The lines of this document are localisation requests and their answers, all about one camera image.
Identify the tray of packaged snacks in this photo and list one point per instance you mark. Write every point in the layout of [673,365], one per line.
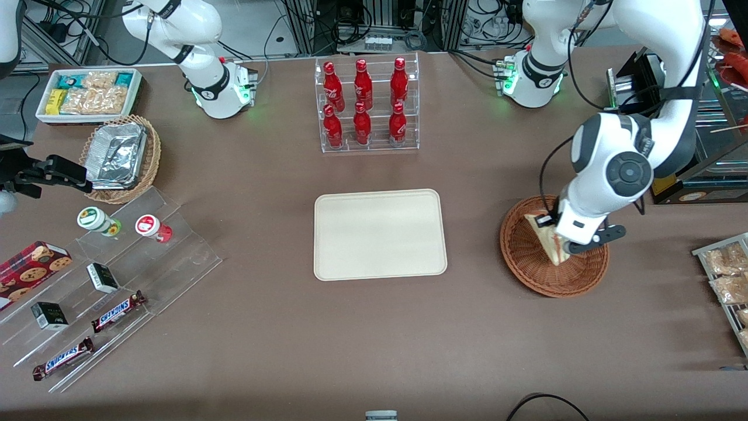
[698,253]

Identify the cream plastic serving tray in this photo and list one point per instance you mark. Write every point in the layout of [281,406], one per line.
[380,234]

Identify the white power strip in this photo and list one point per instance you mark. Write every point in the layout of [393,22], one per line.
[378,42]

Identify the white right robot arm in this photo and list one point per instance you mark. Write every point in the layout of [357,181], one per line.
[198,23]

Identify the triangular sandwich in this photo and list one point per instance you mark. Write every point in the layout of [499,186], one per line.
[546,242]

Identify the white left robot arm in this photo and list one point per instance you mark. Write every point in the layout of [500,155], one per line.
[590,187]

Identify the clear bagged pastry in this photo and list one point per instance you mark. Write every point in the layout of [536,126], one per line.
[744,339]
[743,317]
[724,260]
[730,289]

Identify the black glass display case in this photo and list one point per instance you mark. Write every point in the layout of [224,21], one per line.
[643,76]

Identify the Snickers chocolate bar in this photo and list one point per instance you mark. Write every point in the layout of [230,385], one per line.
[63,358]
[117,311]

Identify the teal snack packet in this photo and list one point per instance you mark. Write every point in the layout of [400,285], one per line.
[124,79]
[70,80]

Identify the brown round wicker basket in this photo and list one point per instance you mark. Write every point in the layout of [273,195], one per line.
[526,263]

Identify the clear cracker bag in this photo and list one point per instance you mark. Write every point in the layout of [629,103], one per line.
[100,79]
[111,100]
[79,102]

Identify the yellow snack packet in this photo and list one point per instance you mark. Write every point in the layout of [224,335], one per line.
[55,102]

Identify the silver foil container stack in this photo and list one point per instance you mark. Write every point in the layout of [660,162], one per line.
[117,155]

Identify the light tan wicker basket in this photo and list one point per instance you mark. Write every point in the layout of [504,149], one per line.
[151,164]

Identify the small black carton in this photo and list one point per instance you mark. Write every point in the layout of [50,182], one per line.
[102,278]
[49,316]

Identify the clear acrylic bottle rack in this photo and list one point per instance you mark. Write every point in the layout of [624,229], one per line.
[377,93]

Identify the red cola bottle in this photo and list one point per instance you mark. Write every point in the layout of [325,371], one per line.
[363,85]
[399,82]
[398,127]
[333,88]
[333,130]
[362,127]

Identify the white rectangular snack bin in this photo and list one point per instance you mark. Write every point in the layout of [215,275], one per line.
[42,114]

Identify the red tartan cookie box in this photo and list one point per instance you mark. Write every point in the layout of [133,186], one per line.
[29,272]

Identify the green lid snack cup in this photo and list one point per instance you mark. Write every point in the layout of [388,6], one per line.
[93,219]

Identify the aluminium frame post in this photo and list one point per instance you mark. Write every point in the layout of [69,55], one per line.
[302,26]
[454,23]

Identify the clear acrylic step display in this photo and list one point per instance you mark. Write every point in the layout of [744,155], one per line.
[175,251]

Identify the grey metal bracket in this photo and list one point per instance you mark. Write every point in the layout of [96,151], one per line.
[381,416]

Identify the red lid snack cup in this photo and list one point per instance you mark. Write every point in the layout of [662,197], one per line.
[149,226]

